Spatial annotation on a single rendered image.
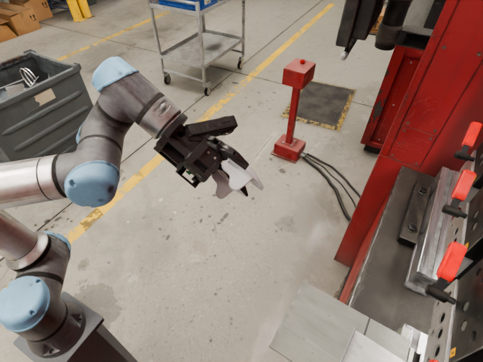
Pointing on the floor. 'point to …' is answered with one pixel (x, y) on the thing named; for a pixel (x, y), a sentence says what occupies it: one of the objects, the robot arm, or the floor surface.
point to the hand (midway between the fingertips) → (251, 186)
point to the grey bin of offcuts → (40, 106)
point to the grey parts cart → (198, 42)
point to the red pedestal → (295, 71)
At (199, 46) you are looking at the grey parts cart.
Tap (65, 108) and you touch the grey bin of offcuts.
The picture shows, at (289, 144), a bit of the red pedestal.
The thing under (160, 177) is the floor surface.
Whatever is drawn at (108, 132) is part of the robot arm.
